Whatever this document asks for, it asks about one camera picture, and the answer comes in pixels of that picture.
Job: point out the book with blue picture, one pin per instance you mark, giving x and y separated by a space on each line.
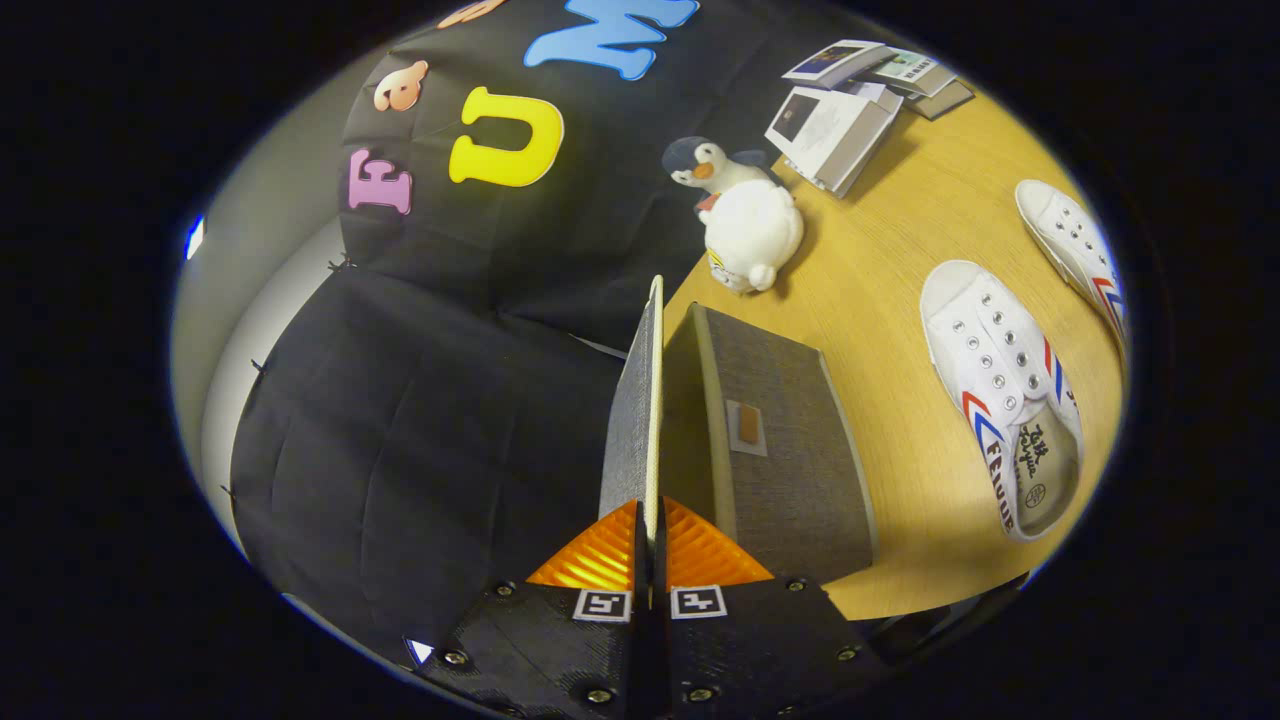
835 62

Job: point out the grey fabric storage box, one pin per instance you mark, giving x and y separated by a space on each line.
780 450

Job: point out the small ceiling light panel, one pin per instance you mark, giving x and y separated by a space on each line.
194 238

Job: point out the book with teal cover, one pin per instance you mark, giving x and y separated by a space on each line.
915 72

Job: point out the white plush toy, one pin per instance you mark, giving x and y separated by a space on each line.
750 235

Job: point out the penguin plush toy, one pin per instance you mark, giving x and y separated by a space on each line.
710 165

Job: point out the white book with dark picture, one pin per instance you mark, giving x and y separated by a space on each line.
820 130

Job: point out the white striped canvas shoe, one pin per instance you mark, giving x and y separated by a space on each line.
1070 235
985 350

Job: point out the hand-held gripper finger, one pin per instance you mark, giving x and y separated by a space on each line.
640 575
662 580

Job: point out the dark grey book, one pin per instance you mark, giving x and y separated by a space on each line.
945 100

